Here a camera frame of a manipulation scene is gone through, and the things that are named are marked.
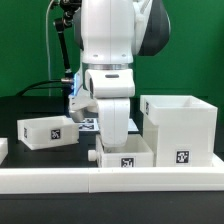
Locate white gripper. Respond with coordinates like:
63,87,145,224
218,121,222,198
97,98,130,147

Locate white drawer box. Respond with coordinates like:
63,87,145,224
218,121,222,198
17,116,79,150
88,134,154,168

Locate white drawer cabinet frame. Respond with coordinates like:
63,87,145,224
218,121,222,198
140,95,218,167

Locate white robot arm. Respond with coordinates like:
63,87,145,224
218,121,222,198
69,0,171,147

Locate fiducial marker sheet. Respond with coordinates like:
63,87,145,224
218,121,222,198
78,118,138,132

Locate white left fence block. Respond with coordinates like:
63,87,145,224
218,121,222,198
0,138,8,165

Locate white front fence rail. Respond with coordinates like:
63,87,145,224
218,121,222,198
0,167,224,194

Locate white fence rail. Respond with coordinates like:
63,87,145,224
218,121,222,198
0,167,224,194
212,155,224,167

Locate black cable bundle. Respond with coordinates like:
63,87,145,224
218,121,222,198
15,78,74,98

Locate grey thin cable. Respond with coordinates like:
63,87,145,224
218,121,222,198
45,0,56,98

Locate white right fence rail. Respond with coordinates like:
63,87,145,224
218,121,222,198
212,155,224,167

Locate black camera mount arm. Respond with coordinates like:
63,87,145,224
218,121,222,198
54,0,82,78

